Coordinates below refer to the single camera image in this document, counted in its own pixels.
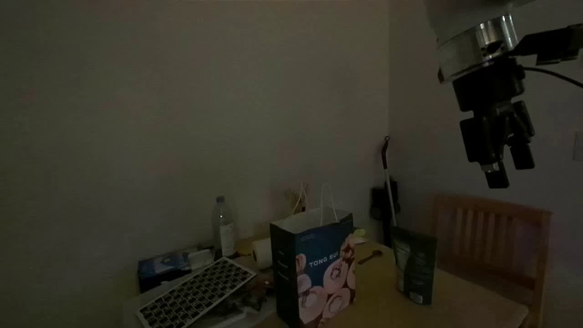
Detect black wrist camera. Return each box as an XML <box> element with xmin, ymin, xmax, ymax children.
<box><xmin>516</xmin><ymin>21</ymin><xmax>583</xmax><ymax>67</ymax></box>

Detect green box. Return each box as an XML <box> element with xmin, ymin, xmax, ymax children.
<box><xmin>390</xmin><ymin>225</ymin><xmax>440</xmax><ymax>307</ymax></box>

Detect blue tissue box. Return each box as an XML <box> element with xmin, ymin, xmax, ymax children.
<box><xmin>135</xmin><ymin>245</ymin><xmax>216</xmax><ymax>295</ymax></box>

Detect reed diffuser sticks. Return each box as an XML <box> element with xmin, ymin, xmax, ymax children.
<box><xmin>287</xmin><ymin>180</ymin><xmax>310</xmax><ymax>215</ymax></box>

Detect wooden slatted chair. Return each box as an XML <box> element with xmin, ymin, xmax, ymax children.
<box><xmin>431</xmin><ymin>193</ymin><xmax>554</xmax><ymax>328</ymax></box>

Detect floral print gift bag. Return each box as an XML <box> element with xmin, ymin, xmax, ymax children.
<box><xmin>268</xmin><ymin>180</ymin><xmax>360</xmax><ymax>328</ymax></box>

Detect black white patterned board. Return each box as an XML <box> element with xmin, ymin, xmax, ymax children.
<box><xmin>135</xmin><ymin>255</ymin><xmax>259</xmax><ymax>328</ymax></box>

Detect clear plastic water bottle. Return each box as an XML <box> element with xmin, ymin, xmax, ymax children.
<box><xmin>212</xmin><ymin>193</ymin><xmax>239</xmax><ymax>260</ymax></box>

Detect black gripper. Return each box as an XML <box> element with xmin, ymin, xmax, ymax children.
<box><xmin>452</xmin><ymin>56</ymin><xmax>538</xmax><ymax>191</ymax></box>

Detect white cup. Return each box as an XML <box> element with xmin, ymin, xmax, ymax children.
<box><xmin>250</xmin><ymin>235</ymin><xmax>274</xmax><ymax>267</ymax></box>

